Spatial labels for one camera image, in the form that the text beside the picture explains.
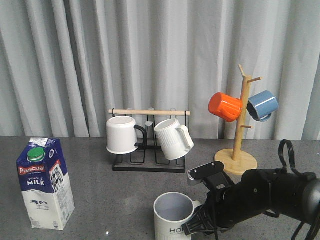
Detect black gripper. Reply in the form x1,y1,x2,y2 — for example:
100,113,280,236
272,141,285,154
182,183,250,236

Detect pale green HOME mug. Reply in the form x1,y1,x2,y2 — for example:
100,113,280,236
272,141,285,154
153,192,201,240

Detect blue white milk carton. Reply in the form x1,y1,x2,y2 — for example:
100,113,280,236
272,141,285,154
16,137,75,231

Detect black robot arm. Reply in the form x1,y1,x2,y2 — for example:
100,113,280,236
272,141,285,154
182,169,320,240

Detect wooden mug tree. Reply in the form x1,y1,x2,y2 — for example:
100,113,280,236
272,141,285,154
214,64,262,176

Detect white ribbed mug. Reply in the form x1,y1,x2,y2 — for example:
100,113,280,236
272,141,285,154
154,118,194,160

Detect orange mug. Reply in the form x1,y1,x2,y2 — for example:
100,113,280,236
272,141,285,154
208,92,243,123

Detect blue mug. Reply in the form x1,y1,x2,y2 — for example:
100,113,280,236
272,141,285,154
247,90,279,122

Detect grey curtain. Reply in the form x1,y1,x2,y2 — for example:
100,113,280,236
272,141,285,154
0,0,320,140

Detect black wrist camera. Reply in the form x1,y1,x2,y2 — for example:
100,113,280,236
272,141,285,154
187,161,234,192

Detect black wire mug rack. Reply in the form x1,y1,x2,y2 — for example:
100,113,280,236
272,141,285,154
107,108,191,174

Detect white mug black handle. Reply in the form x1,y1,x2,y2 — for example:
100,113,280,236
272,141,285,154
106,115,147,155

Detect black cable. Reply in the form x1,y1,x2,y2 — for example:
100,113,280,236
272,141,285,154
277,139,317,181

